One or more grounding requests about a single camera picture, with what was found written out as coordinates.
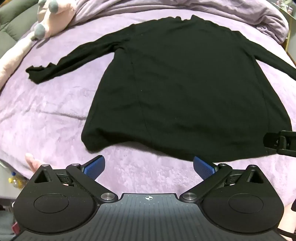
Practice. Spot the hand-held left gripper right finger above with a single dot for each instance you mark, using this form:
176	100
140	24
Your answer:
203	168

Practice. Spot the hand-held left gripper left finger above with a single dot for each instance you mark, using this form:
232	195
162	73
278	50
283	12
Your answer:
94	168

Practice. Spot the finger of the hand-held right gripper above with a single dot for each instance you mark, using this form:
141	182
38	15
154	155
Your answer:
274	142

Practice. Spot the black long-sleeve shirt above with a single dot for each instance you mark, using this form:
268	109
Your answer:
180	92

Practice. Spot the purple bed sheet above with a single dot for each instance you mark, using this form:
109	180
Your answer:
46	115

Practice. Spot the yellow plastic bottle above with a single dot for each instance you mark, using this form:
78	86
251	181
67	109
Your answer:
17	180

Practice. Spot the purple duvet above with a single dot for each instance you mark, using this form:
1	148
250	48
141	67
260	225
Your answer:
231	11

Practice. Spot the pink plush toy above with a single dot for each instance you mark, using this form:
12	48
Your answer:
53	20

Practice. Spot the grey quilted cushion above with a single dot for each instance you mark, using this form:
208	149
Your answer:
11	25

